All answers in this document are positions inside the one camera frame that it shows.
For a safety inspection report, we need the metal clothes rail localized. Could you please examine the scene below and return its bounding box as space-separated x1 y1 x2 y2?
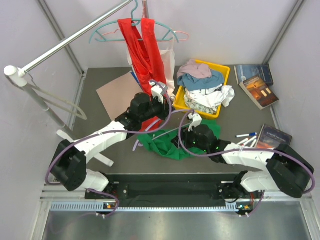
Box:
18 0 135 73

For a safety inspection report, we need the brown cardboard sheet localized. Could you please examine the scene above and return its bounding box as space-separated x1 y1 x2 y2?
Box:
96 71 143 121

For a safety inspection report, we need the blue hardcover book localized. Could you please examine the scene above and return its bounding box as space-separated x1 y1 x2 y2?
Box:
234 64 274 87

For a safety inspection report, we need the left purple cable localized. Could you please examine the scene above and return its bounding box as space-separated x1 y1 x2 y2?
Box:
44 80 173 218

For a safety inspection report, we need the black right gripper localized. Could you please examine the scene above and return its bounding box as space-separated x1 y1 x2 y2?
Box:
171 123 209 153

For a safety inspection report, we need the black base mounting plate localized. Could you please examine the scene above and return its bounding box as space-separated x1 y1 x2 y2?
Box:
84 173 264 208

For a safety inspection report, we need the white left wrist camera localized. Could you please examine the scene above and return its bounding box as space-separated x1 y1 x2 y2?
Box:
149 80 168 104

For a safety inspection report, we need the light blue cap marker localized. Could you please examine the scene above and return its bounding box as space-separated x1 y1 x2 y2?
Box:
250 139 257 148

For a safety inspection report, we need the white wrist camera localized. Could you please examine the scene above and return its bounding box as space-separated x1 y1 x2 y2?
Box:
149 80 168 104
187 113 202 132

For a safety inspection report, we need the red tank top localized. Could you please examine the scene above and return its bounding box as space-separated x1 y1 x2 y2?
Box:
117 17 166 132

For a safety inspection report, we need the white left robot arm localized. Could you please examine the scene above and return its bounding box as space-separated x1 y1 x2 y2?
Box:
47 91 172 199

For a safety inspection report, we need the clear plastic hanger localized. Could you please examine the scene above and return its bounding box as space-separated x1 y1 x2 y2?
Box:
26 72 88 121

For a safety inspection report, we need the dark sunset cover book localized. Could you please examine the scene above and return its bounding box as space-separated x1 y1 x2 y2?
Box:
255 124 293 149

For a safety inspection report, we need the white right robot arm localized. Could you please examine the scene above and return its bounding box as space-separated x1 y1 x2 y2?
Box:
177 124 316 199

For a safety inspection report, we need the yellow plastic bin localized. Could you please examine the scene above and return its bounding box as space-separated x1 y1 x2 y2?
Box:
173 59 231 120

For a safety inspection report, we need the orange cover paperback book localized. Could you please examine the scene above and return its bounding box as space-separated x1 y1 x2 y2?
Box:
239 75 279 110

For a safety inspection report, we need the white patterned garment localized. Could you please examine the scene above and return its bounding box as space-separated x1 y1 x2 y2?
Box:
183 84 235 115

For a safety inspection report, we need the blue garment in bin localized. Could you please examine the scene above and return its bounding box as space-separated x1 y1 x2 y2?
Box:
177 70 225 91

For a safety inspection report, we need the grey slotted cable duct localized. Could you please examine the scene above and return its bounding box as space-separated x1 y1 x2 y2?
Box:
50 201 239 213

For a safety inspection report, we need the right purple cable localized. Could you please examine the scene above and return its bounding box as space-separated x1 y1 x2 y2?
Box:
177 112 316 218

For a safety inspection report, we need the purple cable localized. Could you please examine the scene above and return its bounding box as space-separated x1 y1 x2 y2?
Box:
177 112 316 218
44 80 173 218

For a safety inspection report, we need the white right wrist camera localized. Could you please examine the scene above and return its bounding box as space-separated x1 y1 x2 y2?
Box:
187 113 202 132

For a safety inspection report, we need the pink garment in bin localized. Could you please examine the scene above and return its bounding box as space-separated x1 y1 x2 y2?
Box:
177 59 212 79

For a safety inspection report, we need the lavender plastic hanger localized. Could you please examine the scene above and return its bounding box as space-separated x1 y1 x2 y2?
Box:
132 109 183 152

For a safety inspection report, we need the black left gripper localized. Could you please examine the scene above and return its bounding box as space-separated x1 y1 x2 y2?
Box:
139 94 175 123

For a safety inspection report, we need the green tank top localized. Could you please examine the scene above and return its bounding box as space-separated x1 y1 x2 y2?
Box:
137 119 221 161

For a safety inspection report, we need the orange cap marker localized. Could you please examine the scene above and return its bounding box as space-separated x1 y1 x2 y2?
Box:
237 138 249 146

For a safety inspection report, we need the teal plastic hanger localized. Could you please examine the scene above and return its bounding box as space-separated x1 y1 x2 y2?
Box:
88 0 179 44

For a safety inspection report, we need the red cap marker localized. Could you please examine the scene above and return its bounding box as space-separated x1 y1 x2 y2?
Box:
243 136 257 146

